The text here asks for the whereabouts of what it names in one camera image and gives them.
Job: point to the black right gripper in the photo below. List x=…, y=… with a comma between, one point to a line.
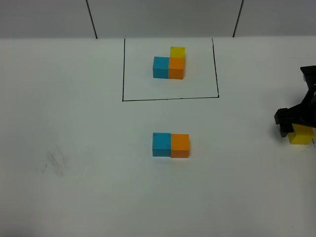
x=303, y=113

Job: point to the orange template block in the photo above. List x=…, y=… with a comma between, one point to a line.
x=176, y=68

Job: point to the yellow template block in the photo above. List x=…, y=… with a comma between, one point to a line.
x=177, y=52

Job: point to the blue template block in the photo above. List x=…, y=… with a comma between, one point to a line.
x=160, y=67

